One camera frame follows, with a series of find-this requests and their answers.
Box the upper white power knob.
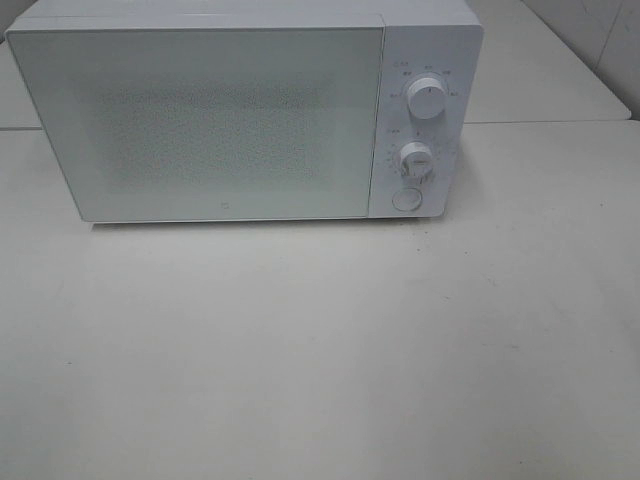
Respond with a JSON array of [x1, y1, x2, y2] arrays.
[[405, 73, 448, 120]]

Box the round white door button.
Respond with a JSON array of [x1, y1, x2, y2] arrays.
[[392, 188, 423, 212]]

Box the white timer knob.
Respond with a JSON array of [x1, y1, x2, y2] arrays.
[[396, 141, 434, 179]]

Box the white microwave oven body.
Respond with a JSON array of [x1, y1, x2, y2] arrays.
[[5, 1, 484, 221]]

